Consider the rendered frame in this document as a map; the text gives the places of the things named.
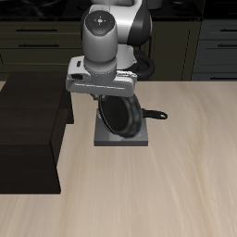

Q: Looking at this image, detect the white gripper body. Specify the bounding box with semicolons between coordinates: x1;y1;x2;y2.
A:
65;69;139;97

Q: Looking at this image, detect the black frying pan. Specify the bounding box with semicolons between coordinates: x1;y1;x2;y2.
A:
97;94;168;140

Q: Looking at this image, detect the dark grey stove plate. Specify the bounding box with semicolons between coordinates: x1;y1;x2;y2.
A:
94;111;149;147

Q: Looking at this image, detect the dark olive kitchen cupboard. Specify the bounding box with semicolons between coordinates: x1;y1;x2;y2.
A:
0;19;202;82

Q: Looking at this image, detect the dark wooden cabinet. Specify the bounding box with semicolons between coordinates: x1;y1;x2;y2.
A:
0;71;75;195

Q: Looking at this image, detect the grey kitchen cupboard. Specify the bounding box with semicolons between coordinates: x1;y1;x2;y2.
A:
191;19;237;82

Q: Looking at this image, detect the black kitchen countertop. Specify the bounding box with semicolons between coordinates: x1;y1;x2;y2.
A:
0;0;237;22

